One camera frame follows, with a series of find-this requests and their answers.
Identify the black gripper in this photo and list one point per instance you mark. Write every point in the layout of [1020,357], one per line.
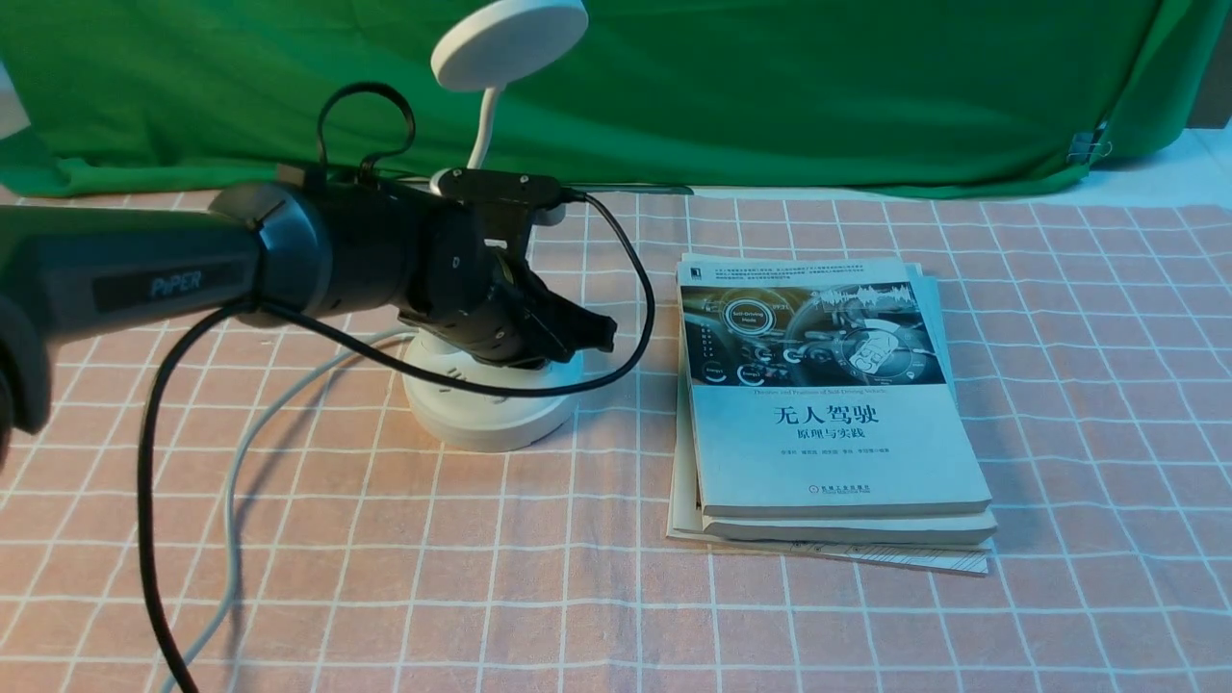
[472,287]

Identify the white desk lamp with socket base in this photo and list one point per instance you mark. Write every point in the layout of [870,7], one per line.
[485,51]

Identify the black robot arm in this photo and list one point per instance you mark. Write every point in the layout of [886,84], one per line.
[317,249]

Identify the bottom thin booklet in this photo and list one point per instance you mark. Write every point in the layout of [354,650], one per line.
[685,500]

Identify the top book with white cover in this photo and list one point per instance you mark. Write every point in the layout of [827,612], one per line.
[828,433]

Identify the pink checkered tablecloth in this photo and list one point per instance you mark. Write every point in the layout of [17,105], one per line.
[1091,348]

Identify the green backdrop cloth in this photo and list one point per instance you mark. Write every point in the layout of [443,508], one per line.
[924,99]

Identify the metal binder clip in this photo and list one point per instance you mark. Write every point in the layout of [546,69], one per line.
[1088,147]

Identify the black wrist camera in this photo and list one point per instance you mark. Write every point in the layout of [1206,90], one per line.
[500,188]

